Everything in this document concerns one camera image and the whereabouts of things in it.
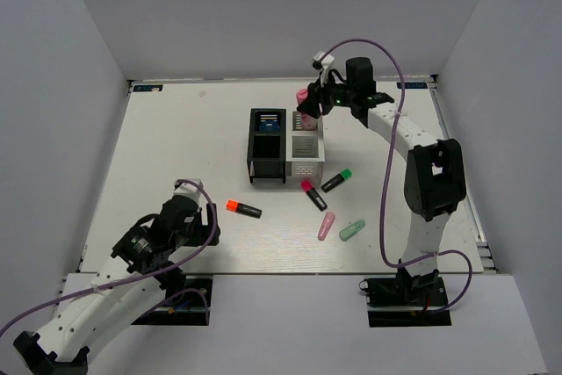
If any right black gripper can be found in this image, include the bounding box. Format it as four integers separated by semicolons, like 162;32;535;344
298;70;357;119

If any pink cap glitter bottle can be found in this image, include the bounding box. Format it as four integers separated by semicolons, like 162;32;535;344
296;89;318;131

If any blue ink jar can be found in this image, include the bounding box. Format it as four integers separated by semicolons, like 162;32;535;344
257;119;281;133

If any orange cap black highlighter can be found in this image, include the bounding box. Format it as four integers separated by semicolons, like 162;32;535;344
226;200;263;219

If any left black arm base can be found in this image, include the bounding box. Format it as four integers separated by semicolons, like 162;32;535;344
132;277;213;327

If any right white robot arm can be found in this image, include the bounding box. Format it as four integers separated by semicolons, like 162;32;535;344
297;52;466;304

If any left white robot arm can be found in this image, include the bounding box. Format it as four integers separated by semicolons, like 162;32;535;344
13;196;220;374

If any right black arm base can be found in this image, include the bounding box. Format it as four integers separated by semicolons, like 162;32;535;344
358;278;452;328

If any white slotted organizer box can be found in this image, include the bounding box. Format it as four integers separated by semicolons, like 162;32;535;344
285;111;325;183

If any black slotted organizer box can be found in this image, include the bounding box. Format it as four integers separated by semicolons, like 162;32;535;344
247;108;287;184

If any green cap black highlighter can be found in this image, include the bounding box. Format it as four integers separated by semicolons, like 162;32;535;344
321;169;352;193

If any red cap black highlighter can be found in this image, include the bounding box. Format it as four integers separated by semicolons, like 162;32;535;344
300;179;328;211

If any right blue corner label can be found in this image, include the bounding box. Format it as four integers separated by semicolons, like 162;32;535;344
396;82;428;90

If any blue corner label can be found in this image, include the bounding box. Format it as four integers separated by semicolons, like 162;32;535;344
133;84;163;92
396;82;428;90

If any pink correction tape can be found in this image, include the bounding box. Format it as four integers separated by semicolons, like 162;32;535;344
317;212;335;242

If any green correction tape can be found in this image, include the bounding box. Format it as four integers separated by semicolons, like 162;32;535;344
339;220;365;242

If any left blue corner label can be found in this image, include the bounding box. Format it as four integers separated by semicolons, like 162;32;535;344
133;84;163;92

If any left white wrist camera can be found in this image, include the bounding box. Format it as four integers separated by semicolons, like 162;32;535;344
172;178;204;206

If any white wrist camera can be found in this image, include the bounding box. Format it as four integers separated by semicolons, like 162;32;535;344
172;178;204;206
312;51;335;87

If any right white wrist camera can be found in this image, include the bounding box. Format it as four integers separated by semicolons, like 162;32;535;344
312;51;335;87

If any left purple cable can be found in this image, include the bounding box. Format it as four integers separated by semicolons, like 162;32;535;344
0;178;220;341

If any purple cable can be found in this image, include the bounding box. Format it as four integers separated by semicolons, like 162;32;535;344
322;38;473;315
0;178;220;341

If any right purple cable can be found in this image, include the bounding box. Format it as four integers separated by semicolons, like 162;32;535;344
322;38;473;315

